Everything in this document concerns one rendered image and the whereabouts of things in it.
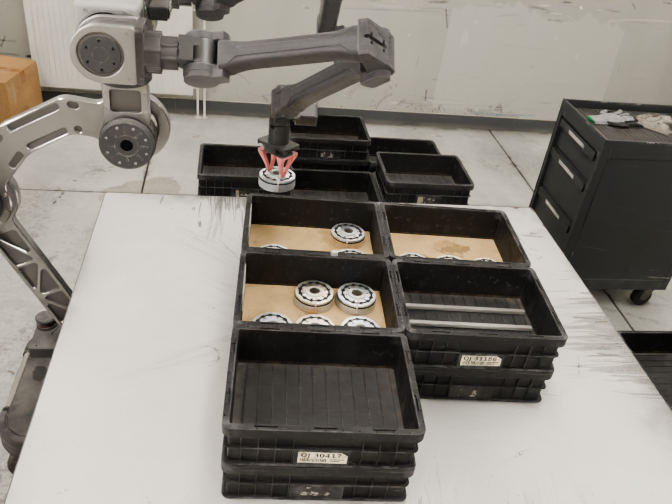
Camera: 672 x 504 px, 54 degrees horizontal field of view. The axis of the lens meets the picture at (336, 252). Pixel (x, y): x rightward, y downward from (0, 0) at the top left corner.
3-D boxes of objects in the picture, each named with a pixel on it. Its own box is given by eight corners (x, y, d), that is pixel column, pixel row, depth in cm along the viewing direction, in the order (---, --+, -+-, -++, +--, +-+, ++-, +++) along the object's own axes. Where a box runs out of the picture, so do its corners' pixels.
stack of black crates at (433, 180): (372, 266, 312) (387, 182, 287) (362, 231, 336) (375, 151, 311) (454, 268, 318) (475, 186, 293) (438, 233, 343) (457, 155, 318)
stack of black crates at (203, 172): (197, 263, 299) (196, 174, 274) (200, 227, 323) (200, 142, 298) (286, 265, 305) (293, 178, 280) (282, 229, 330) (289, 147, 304)
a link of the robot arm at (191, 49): (170, 33, 139) (169, 58, 138) (220, 37, 140) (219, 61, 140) (174, 51, 148) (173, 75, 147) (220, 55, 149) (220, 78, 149)
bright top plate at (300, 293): (295, 304, 170) (295, 303, 170) (294, 281, 179) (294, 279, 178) (334, 306, 172) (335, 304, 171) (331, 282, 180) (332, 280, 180)
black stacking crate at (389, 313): (232, 362, 157) (233, 325, 151) (240, 285, 182) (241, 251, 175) (396, 369, 162) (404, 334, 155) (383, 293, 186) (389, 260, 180)
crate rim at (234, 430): (220, 437, 127) (220, 428, 126) (232, 332, 152) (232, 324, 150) (425, 443, 132) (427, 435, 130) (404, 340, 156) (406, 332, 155)
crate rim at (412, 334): (404, 340, 156) (406, 332, 155) (389, 265, 181) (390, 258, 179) (567, 347, 160) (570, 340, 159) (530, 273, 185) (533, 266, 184)
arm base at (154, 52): (142, 71, 146) (139, 16, 140) (180, 74, 148) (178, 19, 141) (137, 86, 139) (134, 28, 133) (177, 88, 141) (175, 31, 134)
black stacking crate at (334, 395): (221, 468, 133) (221, 430, 126) (231, 363, 157) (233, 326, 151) (415, 473, 137) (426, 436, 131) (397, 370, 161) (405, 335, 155)
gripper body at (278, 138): (272, 139, 188) (274, 114, 184) (299, 150, 183) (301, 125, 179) (256, 144, 184) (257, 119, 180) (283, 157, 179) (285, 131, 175)
